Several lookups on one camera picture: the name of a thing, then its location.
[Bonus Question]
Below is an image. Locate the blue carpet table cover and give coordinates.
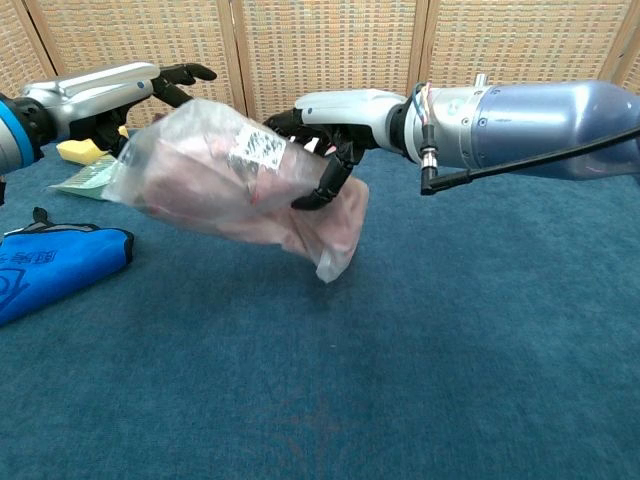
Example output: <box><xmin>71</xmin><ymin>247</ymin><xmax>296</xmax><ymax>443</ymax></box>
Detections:
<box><xmin>0</xmin><ymin>139</ymin><xmax>640</xmax><ymax>480</ymax></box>

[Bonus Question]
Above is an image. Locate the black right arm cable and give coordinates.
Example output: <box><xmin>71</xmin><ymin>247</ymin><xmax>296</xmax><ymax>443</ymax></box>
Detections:
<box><xmin>419</xmin><ymin>124</ymin><xmax>640</xmax><ymax>196</ymax></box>

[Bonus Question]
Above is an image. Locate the woven bamboo folding screen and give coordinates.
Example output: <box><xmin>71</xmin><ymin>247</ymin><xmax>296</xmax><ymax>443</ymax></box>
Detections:
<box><xmin>0</xmin><ymin>0</ymin><xmax>640</xmax><ymax>146</ymax></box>

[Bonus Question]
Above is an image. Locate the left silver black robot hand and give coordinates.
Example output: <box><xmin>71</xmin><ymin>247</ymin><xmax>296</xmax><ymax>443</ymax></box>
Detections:
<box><xmin>19</xmin><ymin>62</ymin><xmax>218</xmax><ymax>156</ymax></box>

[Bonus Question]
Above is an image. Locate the clear plastic bag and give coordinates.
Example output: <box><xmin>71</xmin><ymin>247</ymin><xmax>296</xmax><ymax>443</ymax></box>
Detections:
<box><xmin>102</xmin><ymin>98</ymin><xmax>370</xmax><ymax>284</ymax></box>

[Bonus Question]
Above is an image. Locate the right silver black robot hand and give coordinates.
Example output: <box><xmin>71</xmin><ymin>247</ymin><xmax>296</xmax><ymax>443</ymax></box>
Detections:
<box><xmin>263</xmin><ymin>88</ymin><xmax>409</xmax><ymax>211</ymax></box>

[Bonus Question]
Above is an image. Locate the blue fabric pouch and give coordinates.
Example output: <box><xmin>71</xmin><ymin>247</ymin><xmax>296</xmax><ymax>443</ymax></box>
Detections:
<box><xmin>0</xmin><ymin>207</ymin><xmax>135</xmax><ymax>329</ymax></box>

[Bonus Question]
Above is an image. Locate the green comb in clear pack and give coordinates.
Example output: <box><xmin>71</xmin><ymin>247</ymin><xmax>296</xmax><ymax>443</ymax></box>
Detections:
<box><xmin>47</xmin><ymin>152</ymin><xmax>124</xmax><ymax>202</ymax></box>

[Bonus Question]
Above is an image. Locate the yellow sponge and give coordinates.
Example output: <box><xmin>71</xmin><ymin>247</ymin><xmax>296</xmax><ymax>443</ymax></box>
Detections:
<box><xmin>55</xmin><ymin>125</ymin><xmax>130</xmax><ymax>166</ymax></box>

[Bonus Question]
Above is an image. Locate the pink floral garment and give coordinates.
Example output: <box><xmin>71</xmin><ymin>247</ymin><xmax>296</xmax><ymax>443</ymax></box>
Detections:
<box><xmin>134</xmin><ymin>134</ymin><xmax>369</xmax><ymax>266</ymax></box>

